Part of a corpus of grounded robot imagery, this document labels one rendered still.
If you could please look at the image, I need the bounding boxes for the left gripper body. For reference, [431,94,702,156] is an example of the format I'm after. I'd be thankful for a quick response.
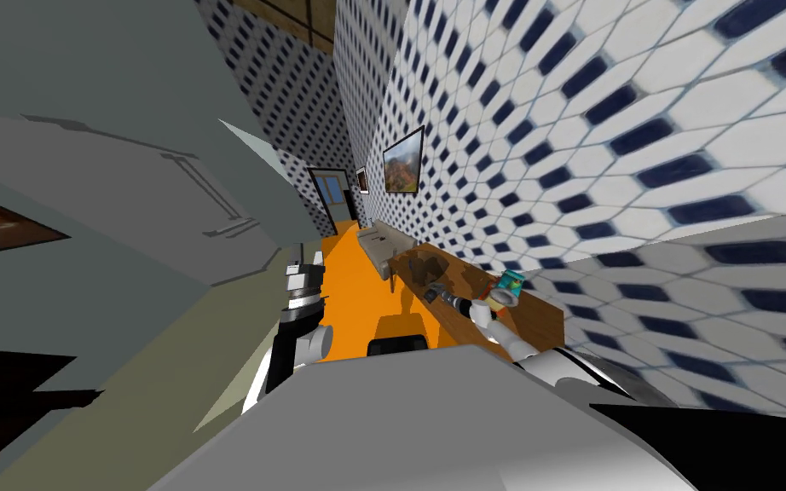
[285,249,327,291]

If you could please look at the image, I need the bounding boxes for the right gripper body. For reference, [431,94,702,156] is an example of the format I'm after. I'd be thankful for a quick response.
[423,284,472,318]

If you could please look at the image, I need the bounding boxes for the teal and orange can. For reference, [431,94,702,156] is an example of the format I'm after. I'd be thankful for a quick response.
[488,269,527,311]

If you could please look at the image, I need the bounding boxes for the grey sofa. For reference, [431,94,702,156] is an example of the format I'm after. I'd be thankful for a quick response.
[355,218,419,282]

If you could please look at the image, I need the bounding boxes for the dark framed door with window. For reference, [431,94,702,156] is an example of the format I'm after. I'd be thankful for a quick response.
[307,166,361,237]

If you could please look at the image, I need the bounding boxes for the brown wooden table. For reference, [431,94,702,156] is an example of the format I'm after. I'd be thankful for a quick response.
[389,241,566,363]

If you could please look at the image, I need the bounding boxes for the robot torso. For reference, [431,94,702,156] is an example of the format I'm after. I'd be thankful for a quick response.
[146,333,700,491]

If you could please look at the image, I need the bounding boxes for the grey door leaf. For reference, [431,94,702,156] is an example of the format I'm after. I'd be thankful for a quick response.
[0,112,327,288]

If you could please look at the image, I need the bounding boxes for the grey bar door handle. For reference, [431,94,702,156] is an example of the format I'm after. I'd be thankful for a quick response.
[160,153,262,240]

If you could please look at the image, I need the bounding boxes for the large landscape wall picture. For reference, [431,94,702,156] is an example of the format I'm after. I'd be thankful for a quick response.
[382,125,426,197]

